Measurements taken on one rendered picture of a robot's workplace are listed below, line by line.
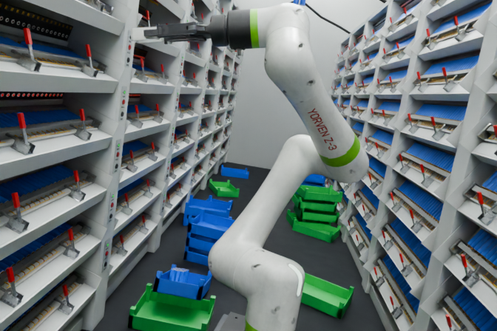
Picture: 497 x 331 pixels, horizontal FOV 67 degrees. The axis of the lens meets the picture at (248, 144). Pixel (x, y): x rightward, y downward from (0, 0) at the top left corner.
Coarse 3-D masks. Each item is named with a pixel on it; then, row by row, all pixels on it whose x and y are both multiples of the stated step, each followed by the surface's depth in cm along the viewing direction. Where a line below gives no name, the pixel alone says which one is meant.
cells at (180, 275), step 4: (172, 268) 176; (176, 268) 180; (180, 268) 181; (172, 272) 173; (176, 272) 173; (180, 272) 173; (184, 272) 174; (188, 272) 181; (172, 276) 173; (176, 276) 173; (180, 276) 173; (184, 276) 174; (172, 280) 172; (176, 280) 172; (180, 280) 172; (184, 280) 174
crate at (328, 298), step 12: (312, 276) 199; (312, 288) 196; (324, 288) 196; (336, 288) 193; (312, 300) 179; (324, 300) 186; (336, 300) 188; (348, 300) 181; (324, 312) 176; (336, 312) 173
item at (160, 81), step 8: (136, 48) 175; (136, 56) 180; (144, 56) 190; (136, 64) 178; (152, 64) 194; (160, 64) 178; (136, 72) 152; (144, 72) 166; (152, 72) 176; (160, 72) 193; (168, 72) 194; (136, 80) 147; (144, 80) 152; (152, 80) 171; (160, 80) 178; (168, 80) 195; (176, 80) 194; (136, 88) 144; (144, 88) 152; (152, 88) 162; (160, 88) 173; (168, 88) 184
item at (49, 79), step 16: (16, 32) 99; (80, 48) 125; (0, 64) 76; (16, 64) 82; (112, 64) 125; (0, 80) 73; (16, 80) 78; (32, 80) 83; (48, 80) 88; (64, 80) 95; (80, 80) 102; (96, 80) 110; (112, 80) 122
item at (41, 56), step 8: (0, 48) 80; (8, 48) 82; (16, 48) 85; (24, 48) 89; (8, 56) 81; (16, 56) 86; (40, 56) 94; (48, 56) 97; (56, 56) 100; (64, 56) 105; (64, 64) 102; (72, 64) 107; (80, 64) 113; (96, 64) 122
